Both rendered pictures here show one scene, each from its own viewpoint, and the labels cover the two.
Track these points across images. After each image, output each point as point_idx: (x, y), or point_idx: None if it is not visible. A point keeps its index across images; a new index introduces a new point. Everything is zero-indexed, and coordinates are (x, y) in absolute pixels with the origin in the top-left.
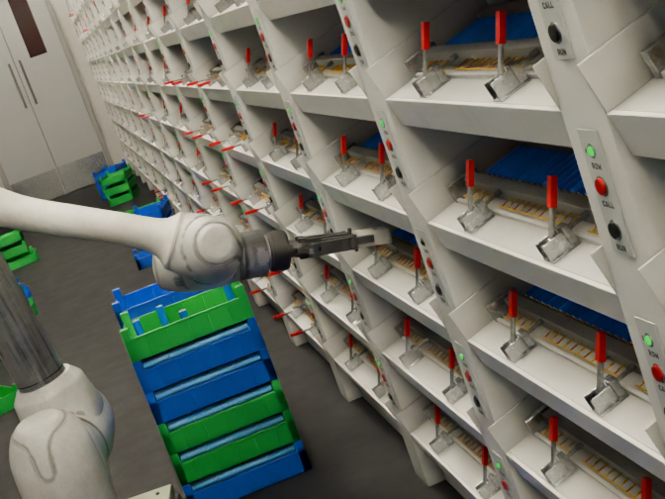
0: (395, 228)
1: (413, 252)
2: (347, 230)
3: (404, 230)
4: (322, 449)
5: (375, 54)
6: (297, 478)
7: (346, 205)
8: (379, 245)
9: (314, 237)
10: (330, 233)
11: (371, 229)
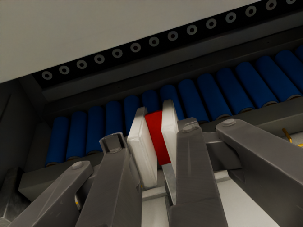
0: (18, 161)
1: (290, 111)
2: (103, 147)
3: (80, 139)
4: None
5: None
6: None
7: (40, 66)
8: (24, 202)
9: (174, 226)
10: (39, 199)
11: (144, 118)
